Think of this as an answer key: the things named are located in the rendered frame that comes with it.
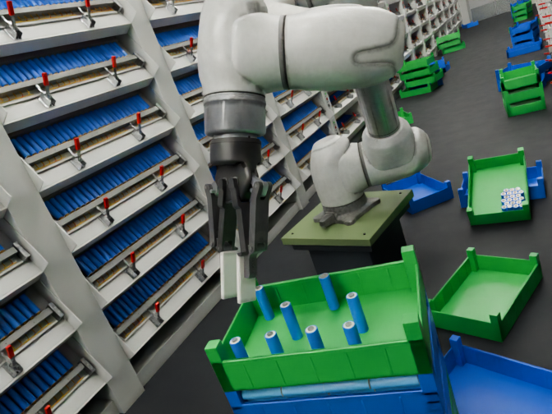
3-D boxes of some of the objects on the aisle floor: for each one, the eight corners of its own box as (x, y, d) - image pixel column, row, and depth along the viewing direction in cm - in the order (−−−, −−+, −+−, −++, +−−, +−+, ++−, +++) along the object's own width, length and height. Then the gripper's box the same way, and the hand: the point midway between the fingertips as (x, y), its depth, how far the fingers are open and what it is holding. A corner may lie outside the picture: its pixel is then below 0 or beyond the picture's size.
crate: (415, 417, 101) (406, 389, 99) (459, 360, 112) (453, 333, 110) (568, 488, 78) (561, 453, 75) (604, 407, 89) (600, 374, 86)
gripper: (292, 134, 63) (295, 304, 64) (223, 144, 75) (226, 287, 76) (250, 129, 58) (254, 315, 59) (183, 141, 70) (186, 295, 71)
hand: (237, 277), depth 67 cm, fingers open, 3 cm apart
